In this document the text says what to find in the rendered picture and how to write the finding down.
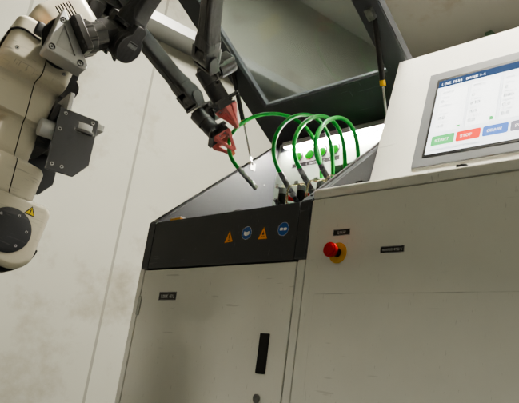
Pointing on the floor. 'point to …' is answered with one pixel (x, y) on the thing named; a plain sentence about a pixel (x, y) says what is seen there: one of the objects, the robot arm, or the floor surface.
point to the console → (420, 270)
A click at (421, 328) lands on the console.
